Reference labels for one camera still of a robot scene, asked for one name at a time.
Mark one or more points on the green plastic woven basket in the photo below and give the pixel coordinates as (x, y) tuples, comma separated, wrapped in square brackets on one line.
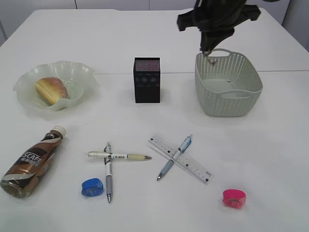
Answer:
[(226, 86)]

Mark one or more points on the black mesh pen holder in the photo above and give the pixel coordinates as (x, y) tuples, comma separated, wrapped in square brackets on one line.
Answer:
[(146, 75)]

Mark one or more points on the white beige-grip pen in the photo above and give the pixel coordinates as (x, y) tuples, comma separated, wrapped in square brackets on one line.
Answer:
[(98, 154)]

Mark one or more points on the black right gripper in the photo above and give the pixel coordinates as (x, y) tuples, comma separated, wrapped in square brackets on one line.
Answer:
[(216, 20)]

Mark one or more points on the clear plastic ruler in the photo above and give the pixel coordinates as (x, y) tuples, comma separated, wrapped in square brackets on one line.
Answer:
[(184, 161)]

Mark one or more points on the green wavy glass plate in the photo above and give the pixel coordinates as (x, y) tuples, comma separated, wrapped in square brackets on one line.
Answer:
[(77, 78)]

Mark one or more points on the golden bread roll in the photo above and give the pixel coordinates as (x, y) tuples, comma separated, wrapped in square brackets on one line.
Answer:
[(51, 89)]

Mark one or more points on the pink pencil sharpener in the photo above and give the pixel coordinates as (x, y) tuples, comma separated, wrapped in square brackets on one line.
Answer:
[(234, 198)]

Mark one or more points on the white grey-grip pen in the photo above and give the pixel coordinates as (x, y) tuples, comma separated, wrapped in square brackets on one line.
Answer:
[(108, 179)]

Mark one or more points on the brown coffee bottle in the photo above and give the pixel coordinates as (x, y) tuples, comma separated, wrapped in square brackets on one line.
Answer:
[(25, 174)]

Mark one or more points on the blue pencil sharpener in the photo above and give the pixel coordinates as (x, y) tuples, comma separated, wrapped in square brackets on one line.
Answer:
[(92, 187)]

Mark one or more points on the blue clip pen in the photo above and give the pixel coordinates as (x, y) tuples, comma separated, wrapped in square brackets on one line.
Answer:
[(181, 149)]

